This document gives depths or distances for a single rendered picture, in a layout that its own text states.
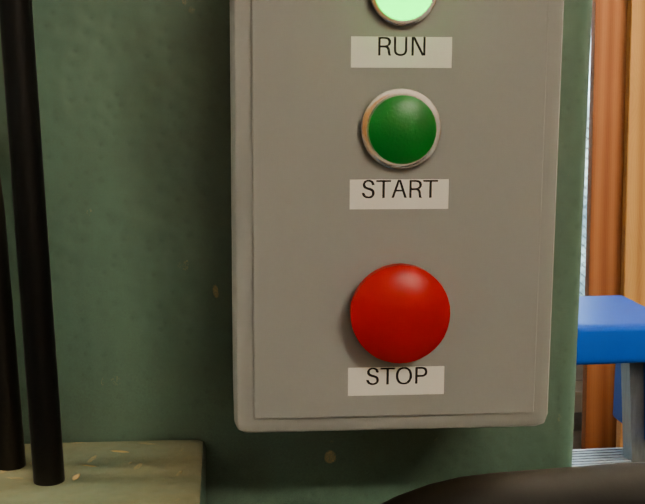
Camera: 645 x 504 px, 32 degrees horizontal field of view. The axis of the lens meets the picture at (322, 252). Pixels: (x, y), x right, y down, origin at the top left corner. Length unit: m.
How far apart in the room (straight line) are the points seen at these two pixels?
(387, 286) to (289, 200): 0.04
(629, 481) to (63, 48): 0.24
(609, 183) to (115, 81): 1.52
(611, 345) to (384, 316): 0.92
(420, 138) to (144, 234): 0.12
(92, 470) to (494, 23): 0.19
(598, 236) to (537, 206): 1.52
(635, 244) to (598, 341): 0.64
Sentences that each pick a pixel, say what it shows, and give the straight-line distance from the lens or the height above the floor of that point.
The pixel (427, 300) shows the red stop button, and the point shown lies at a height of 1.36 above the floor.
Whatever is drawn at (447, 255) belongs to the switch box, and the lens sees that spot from 0.34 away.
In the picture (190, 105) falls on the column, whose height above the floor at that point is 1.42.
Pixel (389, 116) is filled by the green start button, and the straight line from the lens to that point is 0.33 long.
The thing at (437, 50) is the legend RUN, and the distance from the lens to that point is 0.34.
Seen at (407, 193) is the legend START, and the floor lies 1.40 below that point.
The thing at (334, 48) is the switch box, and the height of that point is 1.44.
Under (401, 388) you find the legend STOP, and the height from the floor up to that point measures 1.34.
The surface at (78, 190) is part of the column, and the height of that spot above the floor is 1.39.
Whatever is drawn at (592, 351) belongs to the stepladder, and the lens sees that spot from 1.24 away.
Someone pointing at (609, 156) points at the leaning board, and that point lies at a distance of 1.87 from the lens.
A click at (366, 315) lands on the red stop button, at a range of 0.33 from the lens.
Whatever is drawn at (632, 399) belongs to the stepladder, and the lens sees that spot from 1.33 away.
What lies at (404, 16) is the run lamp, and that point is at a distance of 0.33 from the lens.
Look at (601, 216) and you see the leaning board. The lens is 1.87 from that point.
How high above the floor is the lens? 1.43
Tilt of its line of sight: 9 degrees down
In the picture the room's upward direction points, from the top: straight up
